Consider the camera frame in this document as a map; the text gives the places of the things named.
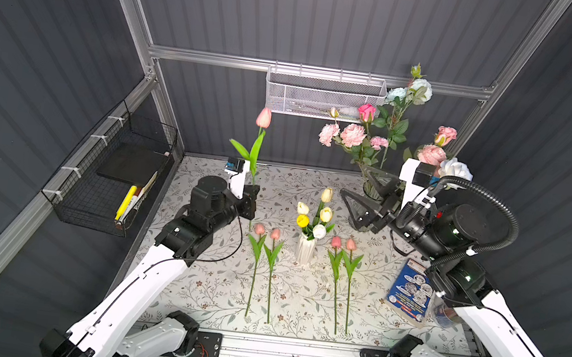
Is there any light pink tulip stem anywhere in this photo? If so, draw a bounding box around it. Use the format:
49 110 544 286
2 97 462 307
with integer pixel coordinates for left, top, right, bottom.
244 223 267 318

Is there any peach pink tulip stem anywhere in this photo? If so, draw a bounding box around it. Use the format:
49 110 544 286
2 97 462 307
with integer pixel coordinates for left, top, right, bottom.
264 228 284 324

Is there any dark pink tulip stem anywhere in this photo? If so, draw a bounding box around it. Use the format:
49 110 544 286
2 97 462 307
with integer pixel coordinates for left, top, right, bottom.
328 236 343 335

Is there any white ribbed ceramic vase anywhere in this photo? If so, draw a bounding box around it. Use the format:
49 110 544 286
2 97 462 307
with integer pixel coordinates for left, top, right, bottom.
295 234 317 266

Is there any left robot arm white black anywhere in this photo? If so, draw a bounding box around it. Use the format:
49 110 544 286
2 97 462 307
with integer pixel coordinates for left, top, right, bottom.
40 175 260 357

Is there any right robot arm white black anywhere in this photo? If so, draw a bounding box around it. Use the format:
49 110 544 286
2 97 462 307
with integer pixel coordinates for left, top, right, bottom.
341 189 544 357

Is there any clear glass vase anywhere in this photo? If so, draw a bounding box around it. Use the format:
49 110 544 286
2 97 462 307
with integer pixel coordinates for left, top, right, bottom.
361 165 400 202

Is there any tulip bouquet in vase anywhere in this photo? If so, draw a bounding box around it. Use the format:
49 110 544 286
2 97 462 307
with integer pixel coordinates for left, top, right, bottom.
296 188 335 241

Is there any rose bouquet in glass vase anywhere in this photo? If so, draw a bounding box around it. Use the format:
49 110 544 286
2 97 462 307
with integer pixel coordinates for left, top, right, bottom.
313 50 488 193

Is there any blue printed card pack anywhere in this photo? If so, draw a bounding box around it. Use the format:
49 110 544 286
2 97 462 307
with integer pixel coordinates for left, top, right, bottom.
385 258 435 324

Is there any yellow marker in basket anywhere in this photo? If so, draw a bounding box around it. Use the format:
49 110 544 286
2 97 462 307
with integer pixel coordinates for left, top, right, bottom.
114 185 138 221

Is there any black notebook in basket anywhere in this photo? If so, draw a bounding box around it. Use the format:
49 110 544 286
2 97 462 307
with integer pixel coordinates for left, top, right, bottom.
97 143 168 187

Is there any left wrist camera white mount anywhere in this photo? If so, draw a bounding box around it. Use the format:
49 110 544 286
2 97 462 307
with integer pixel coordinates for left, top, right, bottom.
225 157 250 199

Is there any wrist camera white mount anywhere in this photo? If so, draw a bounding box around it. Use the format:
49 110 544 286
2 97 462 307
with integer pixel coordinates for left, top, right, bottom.
225 157 250 199
399 158 437 208

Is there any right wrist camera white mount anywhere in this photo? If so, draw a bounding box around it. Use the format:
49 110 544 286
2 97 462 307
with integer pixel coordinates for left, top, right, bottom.
399 158 437 208

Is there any white wire mesh basket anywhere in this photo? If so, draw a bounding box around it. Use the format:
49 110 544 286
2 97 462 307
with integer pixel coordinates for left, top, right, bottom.
265 64 388 122

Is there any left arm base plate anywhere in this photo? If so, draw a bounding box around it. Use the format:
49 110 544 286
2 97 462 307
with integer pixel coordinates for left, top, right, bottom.
186 330 224 357

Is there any black wire wall basket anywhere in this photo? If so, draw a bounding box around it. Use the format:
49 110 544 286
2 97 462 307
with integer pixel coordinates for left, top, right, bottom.
42 104 178 237

